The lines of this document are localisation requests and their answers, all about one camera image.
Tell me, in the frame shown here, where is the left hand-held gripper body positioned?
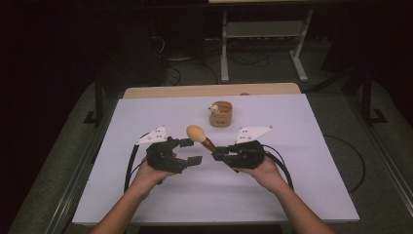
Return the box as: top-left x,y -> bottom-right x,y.
134,125 -> 189,175

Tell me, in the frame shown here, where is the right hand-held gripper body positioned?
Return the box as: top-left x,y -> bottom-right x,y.
226,125 -> 275,171

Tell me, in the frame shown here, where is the makeup brush with gold ferrule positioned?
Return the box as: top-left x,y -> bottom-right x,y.
185,125 -> 218,154

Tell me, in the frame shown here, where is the tan bear pen holder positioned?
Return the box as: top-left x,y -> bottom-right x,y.
208,100 -> 234,129

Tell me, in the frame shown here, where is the person's left hand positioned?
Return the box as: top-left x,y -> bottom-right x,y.
128,152 -> 179,200

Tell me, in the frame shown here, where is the person's right hand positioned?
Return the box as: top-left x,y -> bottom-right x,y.
237,152 -> 290,197

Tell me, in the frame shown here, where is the white table mat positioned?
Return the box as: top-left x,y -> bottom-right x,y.
71,93 -> 360,226

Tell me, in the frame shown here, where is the black upright stand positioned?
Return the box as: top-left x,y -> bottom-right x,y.
83,74 -> 105,128
359,64 -> 389,126

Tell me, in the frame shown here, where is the metal shelf stand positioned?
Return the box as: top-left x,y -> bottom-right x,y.
219,8 -> 316,84

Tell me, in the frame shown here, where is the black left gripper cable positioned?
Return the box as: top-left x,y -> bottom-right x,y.
123,132 -> 150,193

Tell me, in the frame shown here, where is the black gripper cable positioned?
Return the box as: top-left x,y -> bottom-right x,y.
261,143 -> 295,191
123,132 -> 150,193

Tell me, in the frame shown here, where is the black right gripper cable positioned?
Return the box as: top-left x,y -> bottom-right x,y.
261,143 -> 295,191

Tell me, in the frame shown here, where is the aluminium floor rail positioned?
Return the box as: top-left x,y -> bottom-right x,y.
45,97 -> 119,234
347,94 -> 413,209

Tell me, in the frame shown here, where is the tangle of floor cables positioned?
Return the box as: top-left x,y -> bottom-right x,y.
152,35 -> 272,86

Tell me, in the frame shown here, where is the thin black floor cable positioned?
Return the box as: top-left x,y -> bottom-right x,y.
322,134 -> 367,194

